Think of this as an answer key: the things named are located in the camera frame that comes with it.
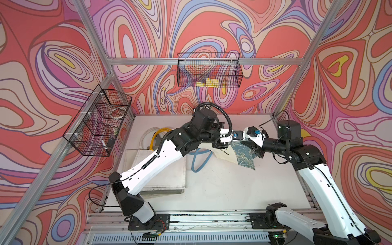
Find cream blue-handled tote bag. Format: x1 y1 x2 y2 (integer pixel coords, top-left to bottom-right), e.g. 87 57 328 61
189 141 256 173

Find white yellow-handled bag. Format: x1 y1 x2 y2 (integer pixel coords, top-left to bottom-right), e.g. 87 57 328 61
120 140 186 195

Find olive green canvas bag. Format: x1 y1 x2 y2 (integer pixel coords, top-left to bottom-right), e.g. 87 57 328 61
140 157 186 195

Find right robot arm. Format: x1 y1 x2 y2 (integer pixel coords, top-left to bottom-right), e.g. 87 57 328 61
242 119 381 245

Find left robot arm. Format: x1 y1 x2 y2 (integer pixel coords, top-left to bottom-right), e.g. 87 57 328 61
108 102 244 224

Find yellow sticky notes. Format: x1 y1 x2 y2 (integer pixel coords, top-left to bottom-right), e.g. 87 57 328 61
195 78 220 88

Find black wire basket back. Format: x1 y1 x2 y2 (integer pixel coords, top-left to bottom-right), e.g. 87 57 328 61
177 51 244 88

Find black wire basket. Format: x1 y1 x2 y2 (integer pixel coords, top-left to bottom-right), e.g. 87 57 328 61
63 85 132 157
177 51 244 88

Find aluminium frame crossbar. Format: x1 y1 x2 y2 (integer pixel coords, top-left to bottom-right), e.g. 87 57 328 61
107 57 305 65

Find black wire basket left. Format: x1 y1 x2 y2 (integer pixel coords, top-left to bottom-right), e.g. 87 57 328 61
63 85 132 157

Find aluminium frame post right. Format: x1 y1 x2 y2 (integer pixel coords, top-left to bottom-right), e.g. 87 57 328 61
272 1 346 116

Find aluminium frame post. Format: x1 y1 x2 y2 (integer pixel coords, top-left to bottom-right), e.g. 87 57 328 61
71 0 137 118
272 1 346 116

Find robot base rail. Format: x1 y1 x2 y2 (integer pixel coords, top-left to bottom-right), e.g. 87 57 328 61
78 210 279 245

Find aluminium frame post left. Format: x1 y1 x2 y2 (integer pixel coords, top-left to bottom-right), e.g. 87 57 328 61
71 0 137 118

